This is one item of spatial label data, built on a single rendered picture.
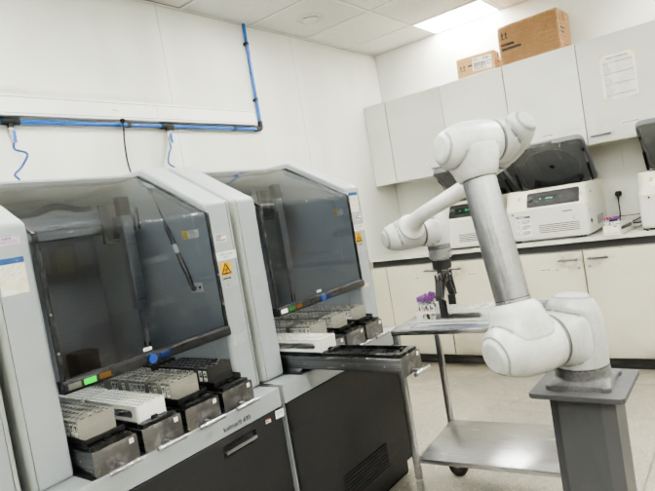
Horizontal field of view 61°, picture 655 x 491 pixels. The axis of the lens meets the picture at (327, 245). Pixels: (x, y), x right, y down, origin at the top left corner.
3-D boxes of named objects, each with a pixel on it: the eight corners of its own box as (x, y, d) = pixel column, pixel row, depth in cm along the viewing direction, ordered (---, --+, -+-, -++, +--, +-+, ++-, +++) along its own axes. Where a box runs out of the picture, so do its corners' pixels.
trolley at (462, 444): (415, 525, 230) (383, 331, 226) (452, 472, 269) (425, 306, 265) (592, 554, 195) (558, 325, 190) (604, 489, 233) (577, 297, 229)
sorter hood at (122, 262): (-14, 385, 180) (-53, 191, 177) (146, 334, 228) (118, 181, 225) (65, 396, 149) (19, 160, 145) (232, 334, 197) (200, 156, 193)
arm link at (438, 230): (442, 242, 228) (414, 247, 223) (436, 205, 227) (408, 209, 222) (457, 242, 218) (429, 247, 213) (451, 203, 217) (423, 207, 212)
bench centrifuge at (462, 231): (434, 252, 436) (420, 170, 433) (468, 241, 484) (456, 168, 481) (502, 245, 401) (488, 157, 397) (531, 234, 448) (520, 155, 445)
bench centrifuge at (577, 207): (508, 245, 399) (493, 149, 395) (533, 234, 448) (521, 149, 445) (592, 236, 365) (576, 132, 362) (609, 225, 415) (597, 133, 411)
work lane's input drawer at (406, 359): (258, 371, 229) (254, 350, 228) (281, 361, 240) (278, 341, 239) (414, 380, 184) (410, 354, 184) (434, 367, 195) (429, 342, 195)
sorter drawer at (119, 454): (-12, 448, 188) (-17, 422, 188) (30, 432, 199) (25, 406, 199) (104, 483, 144) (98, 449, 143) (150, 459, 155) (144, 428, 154)
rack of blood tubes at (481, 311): (417, 326, 225) (414, 311, 224) (426, 320, 233) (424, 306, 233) (490, 323, 209) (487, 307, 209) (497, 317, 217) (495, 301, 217)
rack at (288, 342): (265, 354, 228) (262, 339, 228) (282, 347, 236) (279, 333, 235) (322, 356, 210) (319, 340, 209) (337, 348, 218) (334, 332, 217)
